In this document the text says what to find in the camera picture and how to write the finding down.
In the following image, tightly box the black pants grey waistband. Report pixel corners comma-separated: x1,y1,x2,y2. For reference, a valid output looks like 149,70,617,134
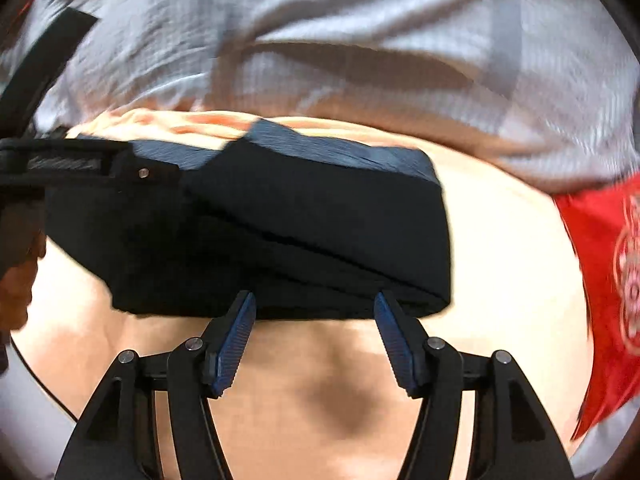
47,120,451,320

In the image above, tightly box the person's left hand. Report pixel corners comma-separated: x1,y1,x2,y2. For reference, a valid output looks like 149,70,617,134
1,200,47,332

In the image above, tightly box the peach bed sheet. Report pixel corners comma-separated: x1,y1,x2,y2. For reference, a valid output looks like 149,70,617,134
14,117,591,479

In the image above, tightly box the red patterned cloth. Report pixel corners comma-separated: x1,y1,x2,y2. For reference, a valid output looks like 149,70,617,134
553,174,639,439

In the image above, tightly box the grey white striped blanket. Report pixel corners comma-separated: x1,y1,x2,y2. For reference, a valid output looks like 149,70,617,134
1,0,639,192

